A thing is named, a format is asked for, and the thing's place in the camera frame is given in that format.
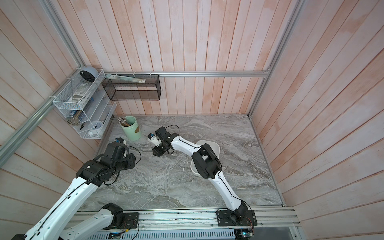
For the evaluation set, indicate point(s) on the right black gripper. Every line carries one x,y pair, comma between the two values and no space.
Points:
157,152

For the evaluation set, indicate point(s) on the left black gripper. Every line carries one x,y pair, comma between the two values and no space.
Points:
131,160

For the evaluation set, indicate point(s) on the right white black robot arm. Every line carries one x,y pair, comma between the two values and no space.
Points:
207,164

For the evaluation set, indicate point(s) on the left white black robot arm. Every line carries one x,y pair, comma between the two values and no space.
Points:
89,178

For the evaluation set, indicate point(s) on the green cup with utensils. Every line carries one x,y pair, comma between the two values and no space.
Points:
130,127

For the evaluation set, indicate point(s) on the round grey alarm clock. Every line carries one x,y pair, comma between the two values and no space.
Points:
89,74

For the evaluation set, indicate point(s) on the white wire shelf rack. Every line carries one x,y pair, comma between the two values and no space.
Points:
82,102

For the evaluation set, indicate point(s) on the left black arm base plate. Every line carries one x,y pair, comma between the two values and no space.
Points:
130,220

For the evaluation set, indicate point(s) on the black wire mesh basket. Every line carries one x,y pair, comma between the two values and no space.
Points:
132,87

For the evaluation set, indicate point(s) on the horizontal aluminium wall rail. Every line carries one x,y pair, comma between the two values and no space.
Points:
196,74

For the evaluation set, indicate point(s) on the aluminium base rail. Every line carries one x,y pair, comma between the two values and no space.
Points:
274,223

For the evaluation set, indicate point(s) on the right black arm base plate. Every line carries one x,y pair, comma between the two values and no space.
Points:
226,218

